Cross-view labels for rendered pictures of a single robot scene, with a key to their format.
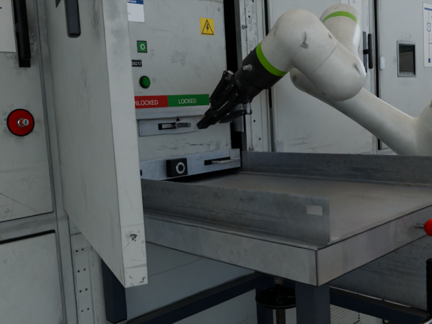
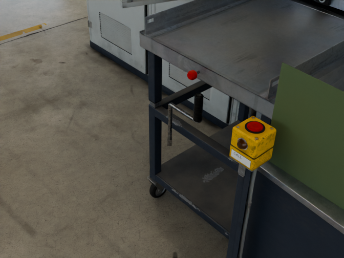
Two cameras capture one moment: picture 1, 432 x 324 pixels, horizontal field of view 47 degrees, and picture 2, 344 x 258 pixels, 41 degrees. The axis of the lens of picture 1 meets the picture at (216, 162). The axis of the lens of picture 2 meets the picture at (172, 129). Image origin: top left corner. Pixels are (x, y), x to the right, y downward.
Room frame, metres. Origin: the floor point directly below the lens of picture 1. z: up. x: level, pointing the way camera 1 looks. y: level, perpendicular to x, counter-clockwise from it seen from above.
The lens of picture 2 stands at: (0.80, -1.69, 1.59)
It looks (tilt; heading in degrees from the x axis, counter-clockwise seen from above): 37 degrees down; 90
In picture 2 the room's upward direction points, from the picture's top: 1 degrees clockwise
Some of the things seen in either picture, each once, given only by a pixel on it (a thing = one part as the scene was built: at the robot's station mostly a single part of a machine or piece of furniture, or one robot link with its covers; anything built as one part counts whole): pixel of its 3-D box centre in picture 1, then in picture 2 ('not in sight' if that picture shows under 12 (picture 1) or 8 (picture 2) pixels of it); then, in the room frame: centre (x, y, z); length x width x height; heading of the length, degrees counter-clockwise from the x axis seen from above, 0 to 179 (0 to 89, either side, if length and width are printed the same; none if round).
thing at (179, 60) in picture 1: (166, 78); not in sight; (1.42, 0.12, 1.15); 0.48 x 0.01 x 0.48; 133
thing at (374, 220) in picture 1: (275, 206); (264, 41); (1.14, -0.13, 0.82); 0.68 x 0.62 x 0.06; 43
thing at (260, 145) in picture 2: not in sight; (252, 143); (1.01, -0.77, 0.85); 0.08 x 0.08 x 0.10; 43
